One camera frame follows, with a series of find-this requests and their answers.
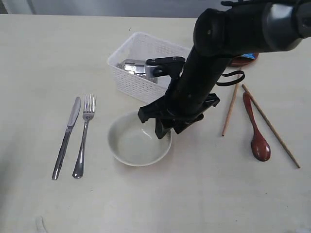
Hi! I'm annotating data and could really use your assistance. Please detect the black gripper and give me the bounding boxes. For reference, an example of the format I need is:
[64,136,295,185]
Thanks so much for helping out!
[138,48,220,139]

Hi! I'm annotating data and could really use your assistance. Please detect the white patterned ceramic bowl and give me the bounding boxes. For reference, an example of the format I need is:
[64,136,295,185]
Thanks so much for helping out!
[107,112,172,167]

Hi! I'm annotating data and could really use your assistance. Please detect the stainless steel cup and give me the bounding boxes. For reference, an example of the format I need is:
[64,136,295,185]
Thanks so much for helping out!
[116,59,158,83]

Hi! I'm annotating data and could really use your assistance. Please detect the brown wooden chopstick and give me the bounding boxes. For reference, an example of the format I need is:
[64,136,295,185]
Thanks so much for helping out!
[222,68,242,137]
[242,84,301,169]

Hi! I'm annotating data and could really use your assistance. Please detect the silver metal fork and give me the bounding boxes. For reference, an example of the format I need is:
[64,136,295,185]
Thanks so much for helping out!
[72,94,96,179]

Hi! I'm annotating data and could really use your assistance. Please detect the white plastic woven basket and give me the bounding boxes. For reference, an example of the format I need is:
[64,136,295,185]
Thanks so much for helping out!
[107,32,190,104]

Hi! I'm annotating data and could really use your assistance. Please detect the brown wooden spoon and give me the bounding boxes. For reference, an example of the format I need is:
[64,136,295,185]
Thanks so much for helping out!
[242,92,271,162]

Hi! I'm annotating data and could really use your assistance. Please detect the brown wooden plate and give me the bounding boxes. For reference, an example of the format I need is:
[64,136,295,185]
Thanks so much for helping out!
[228,53,259,67]

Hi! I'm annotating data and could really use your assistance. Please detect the blue chips bag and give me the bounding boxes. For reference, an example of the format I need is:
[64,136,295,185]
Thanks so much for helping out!
[241,53,256,60]

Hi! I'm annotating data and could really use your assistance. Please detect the silver metal knife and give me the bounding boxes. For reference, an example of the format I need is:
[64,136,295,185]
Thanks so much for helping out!
[52,97,81,180]

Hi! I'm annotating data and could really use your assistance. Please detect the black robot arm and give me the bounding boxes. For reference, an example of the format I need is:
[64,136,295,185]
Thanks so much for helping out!
[138,0,311,139]

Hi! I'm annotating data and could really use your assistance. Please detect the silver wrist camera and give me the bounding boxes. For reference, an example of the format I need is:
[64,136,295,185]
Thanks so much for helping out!
[144,56,186,79]

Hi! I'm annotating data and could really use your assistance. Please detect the black cable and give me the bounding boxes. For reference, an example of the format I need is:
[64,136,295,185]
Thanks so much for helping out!
[215,70,245,87]

